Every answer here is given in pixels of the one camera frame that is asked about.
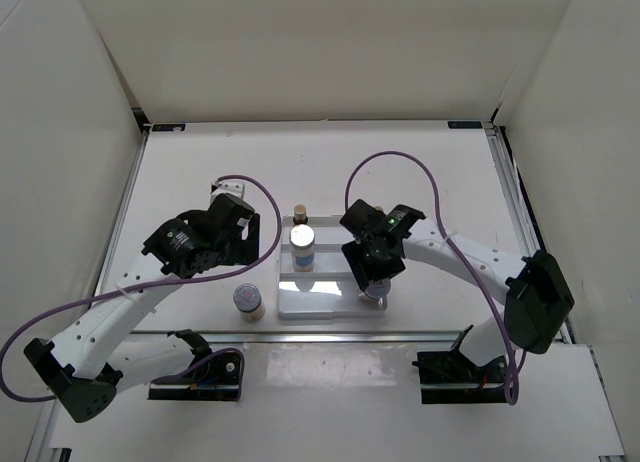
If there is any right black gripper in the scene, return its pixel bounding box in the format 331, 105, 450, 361
341, 238, 406, 292

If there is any short white-lid jar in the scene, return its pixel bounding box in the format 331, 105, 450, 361
358, 279, 391, 306
233, 284, 265, 322

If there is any tall silver-lid jar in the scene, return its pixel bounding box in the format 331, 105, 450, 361
289, 224, 315, 272

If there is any yellow sauce bottle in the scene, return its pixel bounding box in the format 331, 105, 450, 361
292, 204, 308, 226

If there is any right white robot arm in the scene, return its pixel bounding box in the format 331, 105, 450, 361
340, 200, 575, 382

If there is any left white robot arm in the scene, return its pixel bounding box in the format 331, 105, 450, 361
24, 193, 260, 423

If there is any white tiered tray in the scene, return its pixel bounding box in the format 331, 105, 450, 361
277, 216, 387, 321

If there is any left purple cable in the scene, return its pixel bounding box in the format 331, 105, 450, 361
0, 174, 282, 402

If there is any purple cable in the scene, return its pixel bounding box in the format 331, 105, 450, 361
344, 151, 526, 406
0, 174, 282, 402

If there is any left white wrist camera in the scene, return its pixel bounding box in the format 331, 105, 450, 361
210, 180, 246, 201

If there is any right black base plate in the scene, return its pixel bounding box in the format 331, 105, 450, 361
412, 350, 507, 405

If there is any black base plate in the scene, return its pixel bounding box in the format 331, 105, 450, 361
412, 350, 507, 405
147, 348, 245, 402

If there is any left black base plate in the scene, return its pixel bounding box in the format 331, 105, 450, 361
147, 348, 245, 402

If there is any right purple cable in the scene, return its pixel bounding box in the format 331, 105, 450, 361
344, 151, 526, 406

